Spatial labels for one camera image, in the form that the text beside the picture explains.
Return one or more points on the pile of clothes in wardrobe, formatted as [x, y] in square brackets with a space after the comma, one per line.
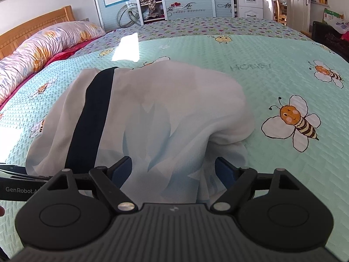
[150, 5]

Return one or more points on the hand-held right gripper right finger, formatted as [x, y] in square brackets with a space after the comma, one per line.
[222, 172]

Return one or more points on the person's left hand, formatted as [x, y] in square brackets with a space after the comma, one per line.
[2, 212]

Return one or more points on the white t-shirt with navy trim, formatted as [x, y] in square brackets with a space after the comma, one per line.
[169, 109]

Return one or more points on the white door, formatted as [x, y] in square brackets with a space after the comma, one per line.
[298, 2]

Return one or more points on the sliding door wardrobe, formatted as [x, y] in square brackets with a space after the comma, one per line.
[188, 2]

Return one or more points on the green and white cardboard box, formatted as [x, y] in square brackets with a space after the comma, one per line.
[331, 15]

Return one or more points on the white plastic bag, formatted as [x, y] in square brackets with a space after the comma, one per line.
[340, 27]

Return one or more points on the wooden chair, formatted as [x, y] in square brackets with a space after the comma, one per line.
[280, 12]

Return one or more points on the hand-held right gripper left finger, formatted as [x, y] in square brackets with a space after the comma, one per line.
[122, 173]

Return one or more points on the white drawer cabinet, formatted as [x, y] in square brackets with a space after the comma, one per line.
[249, 4]

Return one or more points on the black sofa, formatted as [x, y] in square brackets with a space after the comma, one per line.
[327, 38]

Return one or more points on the mint bee print quilted bedspread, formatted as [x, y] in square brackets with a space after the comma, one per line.
[272, 60]

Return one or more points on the floral rolled duvet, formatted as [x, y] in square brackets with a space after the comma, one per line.
[41, 43]

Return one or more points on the red blanket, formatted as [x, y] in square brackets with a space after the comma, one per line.
[58, 56]

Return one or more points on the wooden headboard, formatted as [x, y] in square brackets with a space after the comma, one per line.
[35, 21]

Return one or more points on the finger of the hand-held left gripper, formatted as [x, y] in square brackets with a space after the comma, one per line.
[13, 169]

